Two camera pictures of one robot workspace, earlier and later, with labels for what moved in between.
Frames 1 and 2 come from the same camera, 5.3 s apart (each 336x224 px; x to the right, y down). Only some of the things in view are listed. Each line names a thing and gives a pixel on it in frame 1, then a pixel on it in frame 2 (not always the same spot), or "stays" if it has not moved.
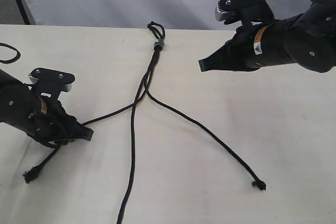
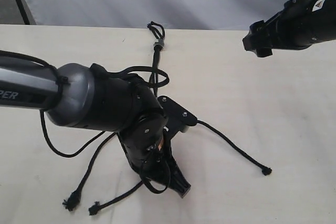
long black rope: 139,96 to 71,201
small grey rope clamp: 160,42 stays
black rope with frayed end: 32,172 to 94,209
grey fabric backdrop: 175,0 stays
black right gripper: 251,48 to 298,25
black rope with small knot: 258,184 to 265,171
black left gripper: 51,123 to 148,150
